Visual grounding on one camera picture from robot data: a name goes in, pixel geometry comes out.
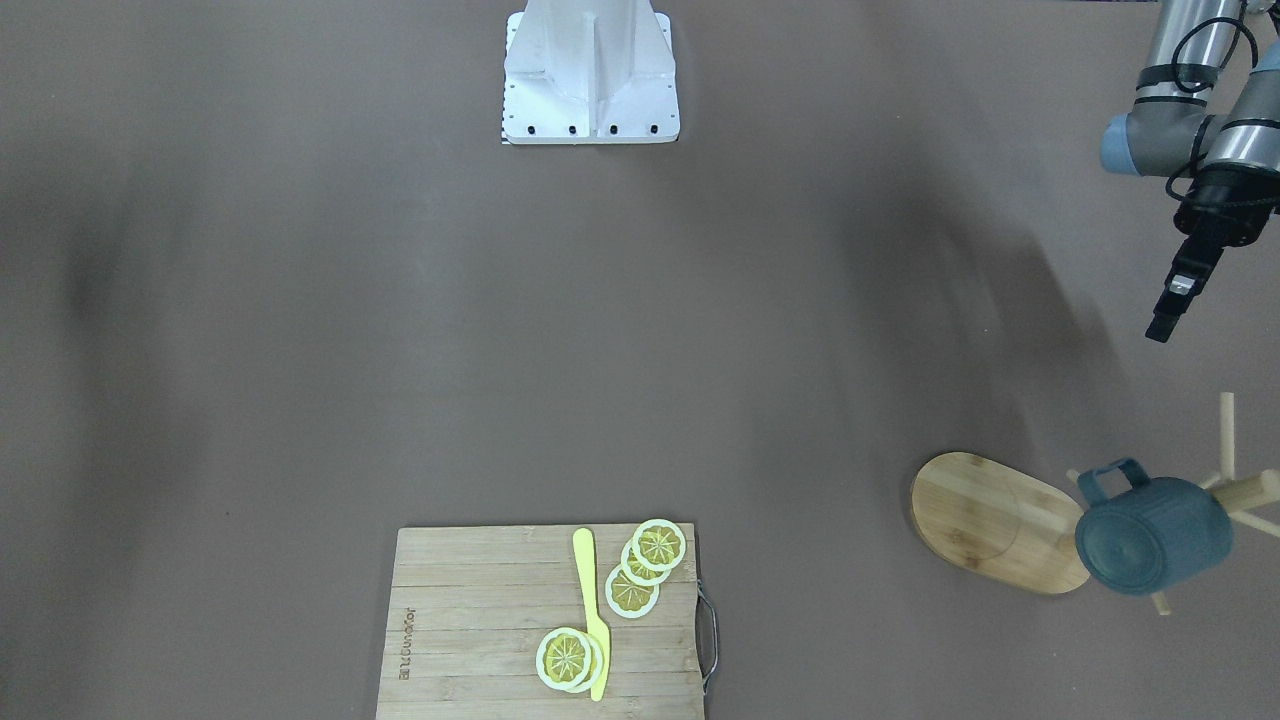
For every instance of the wooden cutting board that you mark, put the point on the wooden cutting board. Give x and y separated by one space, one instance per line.
468 607

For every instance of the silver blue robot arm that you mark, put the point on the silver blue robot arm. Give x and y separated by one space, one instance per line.
1205 118

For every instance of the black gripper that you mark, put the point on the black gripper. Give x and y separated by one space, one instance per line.
1222 193

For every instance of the lemon slice near handle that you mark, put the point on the lemon slice near handle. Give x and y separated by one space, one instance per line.
659 545

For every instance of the blue cup yellow inside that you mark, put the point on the blue cup yellow inside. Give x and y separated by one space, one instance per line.
1140 534

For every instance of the lemon slice far end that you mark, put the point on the lemon slice far end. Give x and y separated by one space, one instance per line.
566 660

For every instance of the white camera pedestal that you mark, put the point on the white camera pedestal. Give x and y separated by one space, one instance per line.
589 73

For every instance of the yellow plastic knife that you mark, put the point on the yellow plastic knife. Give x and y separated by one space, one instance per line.
584 555

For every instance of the wooden cup storage rack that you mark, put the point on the wooden cup storage rack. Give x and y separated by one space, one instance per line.
1000 523

